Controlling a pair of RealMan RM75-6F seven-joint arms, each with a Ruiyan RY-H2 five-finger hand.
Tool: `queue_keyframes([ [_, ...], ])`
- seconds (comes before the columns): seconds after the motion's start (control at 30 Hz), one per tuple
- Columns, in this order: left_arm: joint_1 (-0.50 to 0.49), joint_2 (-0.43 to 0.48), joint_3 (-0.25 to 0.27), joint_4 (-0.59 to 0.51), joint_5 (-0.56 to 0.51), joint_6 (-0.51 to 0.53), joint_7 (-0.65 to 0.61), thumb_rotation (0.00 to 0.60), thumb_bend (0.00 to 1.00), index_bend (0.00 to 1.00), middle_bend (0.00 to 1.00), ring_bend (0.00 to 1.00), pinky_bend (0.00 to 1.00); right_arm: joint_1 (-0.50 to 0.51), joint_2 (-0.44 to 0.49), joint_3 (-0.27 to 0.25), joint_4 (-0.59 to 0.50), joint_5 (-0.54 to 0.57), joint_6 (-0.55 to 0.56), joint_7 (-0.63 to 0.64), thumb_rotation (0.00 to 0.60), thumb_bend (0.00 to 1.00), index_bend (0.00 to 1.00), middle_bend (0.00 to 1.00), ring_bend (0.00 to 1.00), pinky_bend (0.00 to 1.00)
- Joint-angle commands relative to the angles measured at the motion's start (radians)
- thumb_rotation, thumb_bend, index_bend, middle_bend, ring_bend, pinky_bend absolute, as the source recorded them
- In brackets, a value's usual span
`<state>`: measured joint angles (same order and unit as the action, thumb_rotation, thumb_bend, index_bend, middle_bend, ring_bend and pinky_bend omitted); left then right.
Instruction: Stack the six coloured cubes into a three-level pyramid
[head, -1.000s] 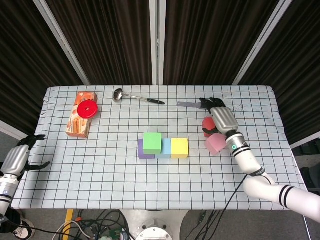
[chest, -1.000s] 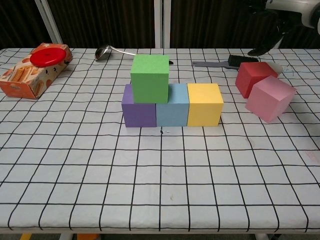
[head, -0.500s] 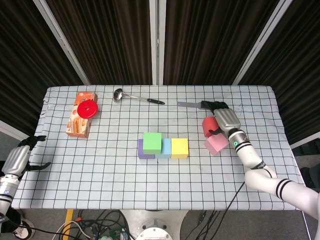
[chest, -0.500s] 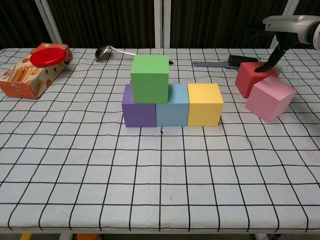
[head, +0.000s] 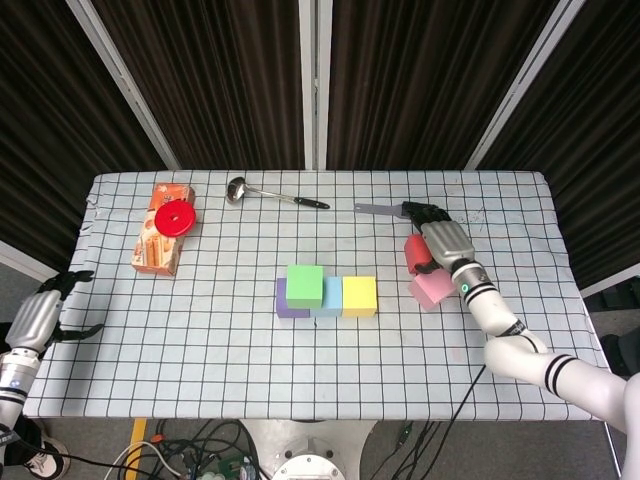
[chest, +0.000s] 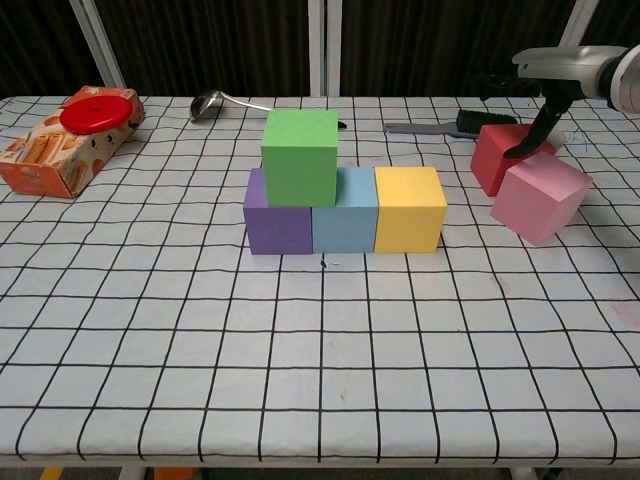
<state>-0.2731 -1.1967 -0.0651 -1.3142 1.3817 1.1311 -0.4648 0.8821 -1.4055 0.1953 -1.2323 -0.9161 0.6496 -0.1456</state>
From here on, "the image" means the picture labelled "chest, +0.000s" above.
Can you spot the red round plastic lid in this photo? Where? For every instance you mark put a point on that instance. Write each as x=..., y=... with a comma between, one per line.
x=97, y=114

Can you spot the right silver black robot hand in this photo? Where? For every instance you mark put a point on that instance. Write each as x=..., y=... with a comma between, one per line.
x=565, y=65

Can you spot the small white jar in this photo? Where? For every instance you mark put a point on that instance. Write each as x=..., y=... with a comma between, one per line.
x=557, y=137

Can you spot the red foam cube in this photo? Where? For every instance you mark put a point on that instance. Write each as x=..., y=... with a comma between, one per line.
x=487, y=155

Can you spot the white black grid tablecloth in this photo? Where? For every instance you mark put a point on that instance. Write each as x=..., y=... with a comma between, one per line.
x=320, y=350

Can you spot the white table frame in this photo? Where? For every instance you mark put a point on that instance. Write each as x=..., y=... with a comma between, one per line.
x=135, y=474

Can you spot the yellow foam cube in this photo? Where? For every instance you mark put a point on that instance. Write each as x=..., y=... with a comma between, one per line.
x=410, y=215

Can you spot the purple foam cube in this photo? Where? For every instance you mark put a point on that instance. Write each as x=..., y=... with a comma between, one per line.
x=277, y=230

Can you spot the grey brush black bristles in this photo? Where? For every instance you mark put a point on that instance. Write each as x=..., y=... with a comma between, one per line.
x=480, y=121

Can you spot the green foam cube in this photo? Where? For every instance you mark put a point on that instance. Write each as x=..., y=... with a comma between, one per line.
x=300, y=170

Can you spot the orange snack box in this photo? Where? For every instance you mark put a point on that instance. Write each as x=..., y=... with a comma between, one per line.
x=45, y=165

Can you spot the pink foam cube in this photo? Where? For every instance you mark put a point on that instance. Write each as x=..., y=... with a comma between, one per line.
x=540, y=200

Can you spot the light blue foam cube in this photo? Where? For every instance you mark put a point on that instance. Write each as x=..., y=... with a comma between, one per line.
x=345, y=225

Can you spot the dark pleated curtain panel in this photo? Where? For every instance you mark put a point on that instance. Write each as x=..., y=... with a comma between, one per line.
x=210, y=45
x=620, y=20
x=425, y=45
x=35, y=45

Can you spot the white slanted frame post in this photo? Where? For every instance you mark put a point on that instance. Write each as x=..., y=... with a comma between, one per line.
x=98, y=45
x=580, y=20

